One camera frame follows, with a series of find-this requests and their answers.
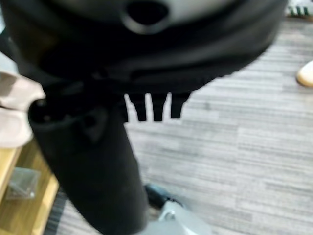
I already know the clear plastic screw bag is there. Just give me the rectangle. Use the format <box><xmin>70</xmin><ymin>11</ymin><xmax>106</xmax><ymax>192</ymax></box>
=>
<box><xmin>4</xmin><ymin>167</ymin><xmax>42</xmax><ymax>199</ymax></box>

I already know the black ribbed strip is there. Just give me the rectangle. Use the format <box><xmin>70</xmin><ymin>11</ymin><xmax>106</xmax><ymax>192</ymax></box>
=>
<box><xmin>45</xmin><ymin>192</ymin><xmax>67</xmax><ymax>235</ymax></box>

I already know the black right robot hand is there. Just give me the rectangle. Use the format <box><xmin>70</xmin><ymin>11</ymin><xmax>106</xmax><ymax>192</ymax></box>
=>
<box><xmin>0</xmin><ymin>0</ymin><xmax>290</xmax><ymax>235</ymax></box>

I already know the person's pale shoe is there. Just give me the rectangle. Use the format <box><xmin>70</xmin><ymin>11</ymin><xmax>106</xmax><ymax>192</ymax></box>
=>
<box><xmin>295</xmin><ymin>59</ymin><xmax>313</xmax><ymax>88</ymax></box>

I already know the green striped white object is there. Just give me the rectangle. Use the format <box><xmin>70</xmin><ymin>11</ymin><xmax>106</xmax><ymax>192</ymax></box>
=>
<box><xmin>285</xmin><ymin>0</ymin><xmax>313</xmax><ymax>18</ymax></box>

